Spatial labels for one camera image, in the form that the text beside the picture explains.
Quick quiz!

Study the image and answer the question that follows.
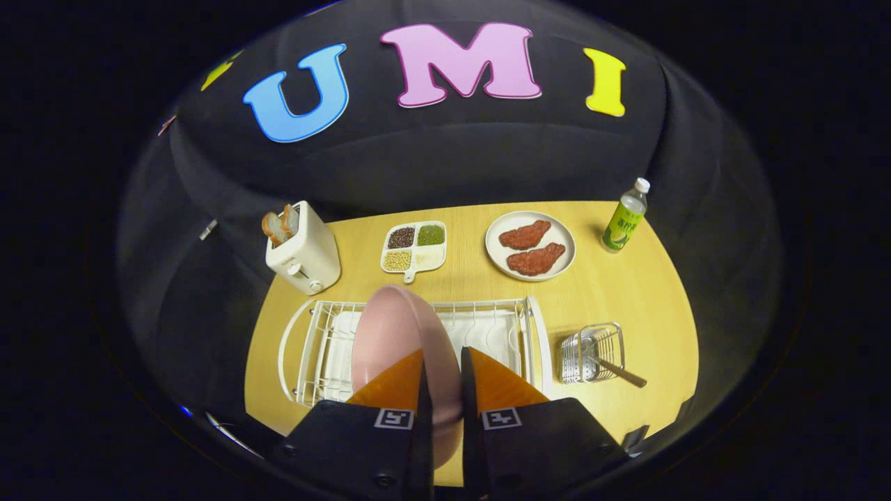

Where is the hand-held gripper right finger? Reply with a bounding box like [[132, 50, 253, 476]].
[[459, 347, 631, 501]]

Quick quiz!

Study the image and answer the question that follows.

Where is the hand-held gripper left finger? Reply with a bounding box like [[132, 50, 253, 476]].
[[271, 348, 436, 501]]

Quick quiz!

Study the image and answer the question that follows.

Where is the clear wire basket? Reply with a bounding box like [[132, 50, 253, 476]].
[[559, 322, 626, 385]]

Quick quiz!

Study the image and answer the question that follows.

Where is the white wire dish rack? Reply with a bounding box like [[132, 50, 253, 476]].
[[278, 296, 554, 408]]

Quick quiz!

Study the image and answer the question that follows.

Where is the dark metal spoon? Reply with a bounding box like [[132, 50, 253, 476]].
[[588, 355, 648, 388]]

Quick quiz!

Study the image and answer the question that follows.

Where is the pink plate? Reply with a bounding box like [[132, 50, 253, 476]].
[[350, 284, 466, 468]]

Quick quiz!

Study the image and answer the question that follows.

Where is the cream round plate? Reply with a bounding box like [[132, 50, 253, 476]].
[[485, 211, 577, 282]]

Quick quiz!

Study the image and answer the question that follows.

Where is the white four-compartment grain dish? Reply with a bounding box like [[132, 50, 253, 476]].
[[380, 221, 448, 284]]

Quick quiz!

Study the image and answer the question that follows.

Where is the white drip tray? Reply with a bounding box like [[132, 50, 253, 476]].
[[324, 310, 523, 403]]

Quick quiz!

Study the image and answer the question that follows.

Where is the brown meat piece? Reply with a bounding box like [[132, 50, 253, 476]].
[[498, 220, 552, 251], [506, 242, 567, 277]]

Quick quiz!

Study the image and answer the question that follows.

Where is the white toaster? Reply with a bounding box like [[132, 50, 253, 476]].
[[265, 200, 342, 296]]

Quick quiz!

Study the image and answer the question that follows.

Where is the green label drink bottle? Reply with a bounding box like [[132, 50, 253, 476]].
[[601, 177, 651, 253]]

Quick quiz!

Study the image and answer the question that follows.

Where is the black backdrop cloth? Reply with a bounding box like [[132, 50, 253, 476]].
[[115, 0, 784, 446]]

